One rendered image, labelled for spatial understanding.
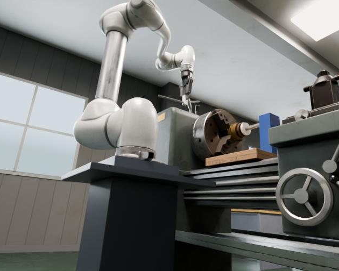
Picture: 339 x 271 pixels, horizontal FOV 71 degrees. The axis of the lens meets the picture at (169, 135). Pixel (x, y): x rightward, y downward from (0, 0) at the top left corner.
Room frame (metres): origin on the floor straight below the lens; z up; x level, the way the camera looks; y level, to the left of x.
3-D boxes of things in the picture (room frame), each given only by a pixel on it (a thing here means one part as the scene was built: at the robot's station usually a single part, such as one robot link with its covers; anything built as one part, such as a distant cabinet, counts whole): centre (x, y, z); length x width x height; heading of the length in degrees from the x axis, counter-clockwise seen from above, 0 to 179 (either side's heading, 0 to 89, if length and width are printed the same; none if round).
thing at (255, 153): (1.14, -0.42, 0.88); 0.36 x 0.30 x 0.04; 123
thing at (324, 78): (0.77, -0.56, 1.13); 0.08 x 0.08 x 0.03
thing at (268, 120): (1.06, -0.47, 1.00); 0.08 x 0.06 x 0.23; 123
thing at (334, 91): (0.78, -0.56, 1.07); 0.07 x 0.07 x 0.10; 33
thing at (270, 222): (4.19, -1.25, 0.37); 1.38 x 0.71 x 0.74; 32
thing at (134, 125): (0.92, 0.14, 0.97); 0.18 x 0.16 x 0.22; 64
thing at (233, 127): (1.22, -0.37, 1.08); 0.09 x 0.09 x 0.09; 33
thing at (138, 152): (0.90, 0.12, 0.83); 0.22 x 0.18 x 0.06; 32
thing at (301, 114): (0.67, -0.41, 0.95); 0.07 x 0.04 x 0.04; 123
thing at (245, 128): (1.13, -0.43, 1.08); 0.13 x 0.07 x 0.07; 33
